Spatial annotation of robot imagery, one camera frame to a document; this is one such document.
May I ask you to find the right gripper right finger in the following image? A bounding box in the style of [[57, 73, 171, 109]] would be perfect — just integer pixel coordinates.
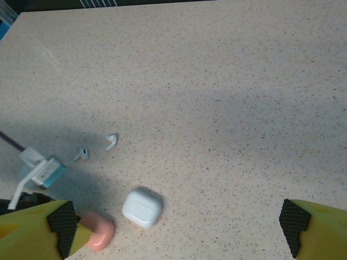
[[279, 198, 347, 260]]

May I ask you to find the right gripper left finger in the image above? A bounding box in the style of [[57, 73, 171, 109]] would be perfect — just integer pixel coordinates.
[[0, 199, 92, 260]]

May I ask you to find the pink earbud charging case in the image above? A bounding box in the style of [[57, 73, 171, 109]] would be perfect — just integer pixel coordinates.
[[78, 211, 115, 252]]

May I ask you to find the white wireless earbud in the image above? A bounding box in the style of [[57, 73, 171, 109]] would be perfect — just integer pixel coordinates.
[[105, 132, 120, 152], [72, 147, 91, 163]]

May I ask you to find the white earbud charging case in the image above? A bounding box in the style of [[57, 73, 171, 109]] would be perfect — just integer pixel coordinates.
[[121, 186, 163, 230]]

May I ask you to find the white and blue cable connector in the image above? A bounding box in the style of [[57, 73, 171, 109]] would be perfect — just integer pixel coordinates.
[[7, 147, 68, 211]]

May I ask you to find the aluminium side rail blue edge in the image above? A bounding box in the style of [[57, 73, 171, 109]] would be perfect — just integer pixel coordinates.
[[0, 4, 22, 41]]

